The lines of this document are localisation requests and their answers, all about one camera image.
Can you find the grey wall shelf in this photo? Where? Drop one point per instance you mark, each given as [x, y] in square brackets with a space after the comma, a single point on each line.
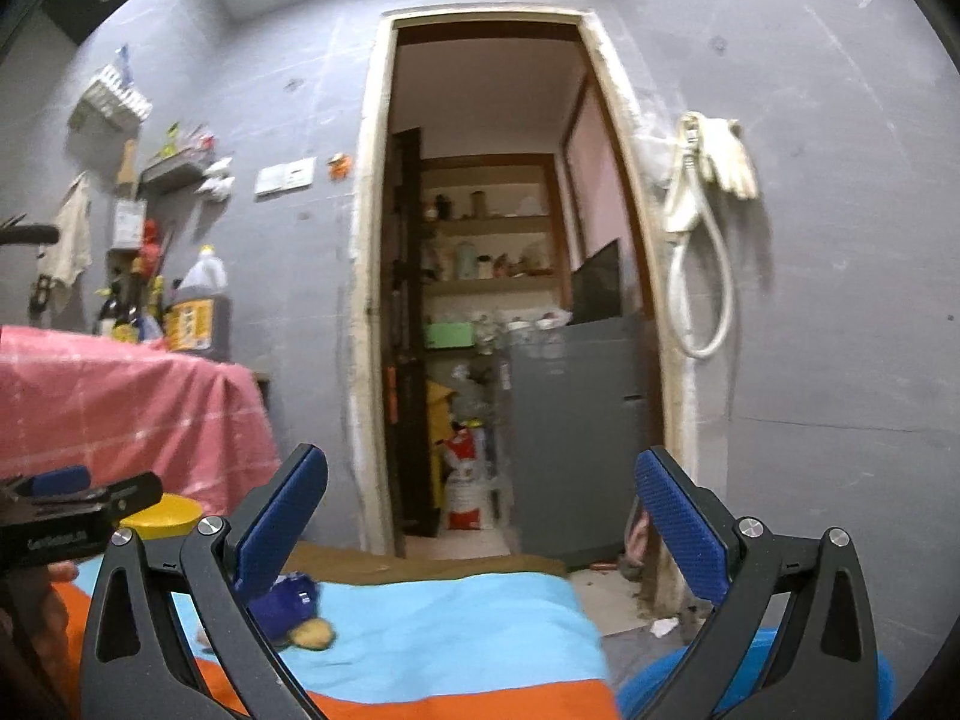
[172, 174]

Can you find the green box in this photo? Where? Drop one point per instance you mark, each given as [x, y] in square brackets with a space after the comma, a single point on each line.
[448, 337]

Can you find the white glove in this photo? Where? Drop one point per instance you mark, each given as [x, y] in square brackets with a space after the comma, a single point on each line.
[727, 157]

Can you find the white wall switch plate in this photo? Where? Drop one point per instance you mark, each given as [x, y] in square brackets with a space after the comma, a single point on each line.
[285, 176]

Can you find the white hanging towel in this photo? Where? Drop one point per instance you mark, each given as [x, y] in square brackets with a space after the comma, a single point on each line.
[69, 236]

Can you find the red white sack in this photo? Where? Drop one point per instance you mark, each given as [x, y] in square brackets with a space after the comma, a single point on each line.
[463, 487]

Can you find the white door frame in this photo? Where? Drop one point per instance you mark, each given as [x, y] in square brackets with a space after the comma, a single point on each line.
[365, 277]

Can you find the yellow round bin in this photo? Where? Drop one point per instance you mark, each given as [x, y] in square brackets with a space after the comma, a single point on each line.
[161, 516]

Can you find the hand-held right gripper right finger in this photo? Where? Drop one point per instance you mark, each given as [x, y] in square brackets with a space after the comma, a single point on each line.
[679, 525]

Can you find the white crumpled paper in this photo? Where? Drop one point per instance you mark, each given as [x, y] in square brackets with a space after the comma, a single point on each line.
[664, 627]

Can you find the blue plastic basin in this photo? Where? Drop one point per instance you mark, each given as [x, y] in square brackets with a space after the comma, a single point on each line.
[656, 686]

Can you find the pink checked cloth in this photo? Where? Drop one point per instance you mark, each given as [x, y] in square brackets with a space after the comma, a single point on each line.
[127, 412]

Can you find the white plastic bag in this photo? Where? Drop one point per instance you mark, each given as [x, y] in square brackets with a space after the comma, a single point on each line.
[216, 178]

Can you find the white wall rack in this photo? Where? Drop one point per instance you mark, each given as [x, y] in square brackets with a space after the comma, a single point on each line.
[112, 99]

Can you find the dark sauce bottle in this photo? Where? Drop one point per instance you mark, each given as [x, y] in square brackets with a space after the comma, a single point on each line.
[133, 311]
[109, 315]

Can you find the large cooking oil bottle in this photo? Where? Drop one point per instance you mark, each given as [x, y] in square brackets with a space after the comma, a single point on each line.
[196, 315]

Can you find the wooden shelf unit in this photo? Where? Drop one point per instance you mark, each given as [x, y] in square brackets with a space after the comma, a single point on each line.
[495, 225]

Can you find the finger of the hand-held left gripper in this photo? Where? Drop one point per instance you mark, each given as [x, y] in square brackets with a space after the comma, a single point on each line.
[131, 493]
[60, 478]

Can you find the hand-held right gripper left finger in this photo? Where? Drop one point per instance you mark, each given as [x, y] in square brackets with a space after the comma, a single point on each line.
[277, 517]

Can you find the white paper card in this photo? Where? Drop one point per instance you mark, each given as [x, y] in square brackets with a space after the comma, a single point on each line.
[129, 223]

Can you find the black screen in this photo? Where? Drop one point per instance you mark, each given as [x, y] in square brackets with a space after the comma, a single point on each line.
[596, 281]

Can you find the brown yellow food scrap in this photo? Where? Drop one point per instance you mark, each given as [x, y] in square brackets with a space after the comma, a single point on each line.
[311, 634]

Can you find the yellow bag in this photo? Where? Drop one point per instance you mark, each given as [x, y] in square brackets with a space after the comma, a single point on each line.
[439, 420]

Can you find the dark wooden door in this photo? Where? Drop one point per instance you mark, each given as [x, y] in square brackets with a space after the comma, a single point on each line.
[409, 360]

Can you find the orange wall hook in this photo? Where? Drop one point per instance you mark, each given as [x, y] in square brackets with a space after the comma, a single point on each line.
[340, 166]

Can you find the grey cabinet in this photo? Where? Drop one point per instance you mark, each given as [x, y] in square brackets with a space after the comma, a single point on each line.
[574, 435]

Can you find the red bottle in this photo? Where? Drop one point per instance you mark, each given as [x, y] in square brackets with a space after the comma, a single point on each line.
[151, 244]

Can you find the blue orange striped blanket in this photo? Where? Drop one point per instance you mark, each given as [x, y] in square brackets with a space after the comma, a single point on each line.
[450, 622]

